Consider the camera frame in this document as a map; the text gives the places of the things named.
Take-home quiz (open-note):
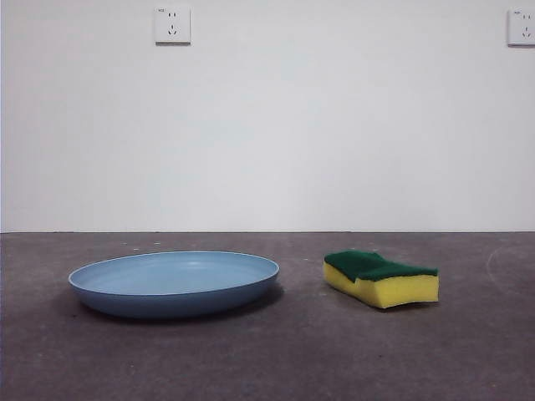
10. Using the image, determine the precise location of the yellow sponge with green pad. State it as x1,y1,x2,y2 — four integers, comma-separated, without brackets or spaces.
323,249,440,311

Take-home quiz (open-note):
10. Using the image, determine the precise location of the white wall socket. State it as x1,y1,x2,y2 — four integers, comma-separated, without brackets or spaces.
507,8,535,48
154,5,193,46

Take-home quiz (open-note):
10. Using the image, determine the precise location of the blue round plate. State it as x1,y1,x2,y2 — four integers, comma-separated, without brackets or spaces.
68,250,281,321

